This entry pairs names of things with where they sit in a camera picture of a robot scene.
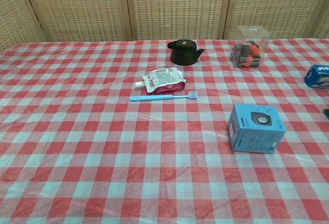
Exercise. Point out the light blue speaker box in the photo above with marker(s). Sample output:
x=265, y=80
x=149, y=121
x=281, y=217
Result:
x=257, y=129

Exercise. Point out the red white checkered tablecloth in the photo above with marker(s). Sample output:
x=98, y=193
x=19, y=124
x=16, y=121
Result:
x=102, y=157

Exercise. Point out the clear plastic snack box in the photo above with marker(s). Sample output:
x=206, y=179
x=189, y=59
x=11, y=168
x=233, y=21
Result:
x=248, y=52

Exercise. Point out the dark blue printed box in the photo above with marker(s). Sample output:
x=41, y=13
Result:
x=318, y=76

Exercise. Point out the light blue toothbrush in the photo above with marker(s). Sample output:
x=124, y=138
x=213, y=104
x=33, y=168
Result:
x=159, y=97

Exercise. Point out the red white spout pouch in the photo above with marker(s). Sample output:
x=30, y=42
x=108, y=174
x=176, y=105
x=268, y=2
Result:
x=164, y=80

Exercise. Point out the black teapot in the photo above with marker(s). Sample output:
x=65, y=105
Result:
x=183, y=54

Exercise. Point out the woven bamboo screen panel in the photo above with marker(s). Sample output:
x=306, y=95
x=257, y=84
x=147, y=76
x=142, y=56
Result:
x=275, y=3
x=324, y=21
x=177, y=8
x=13, y=13
x=77, y=8

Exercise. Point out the small black object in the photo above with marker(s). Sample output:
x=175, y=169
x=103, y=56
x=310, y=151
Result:
x=327, y=114

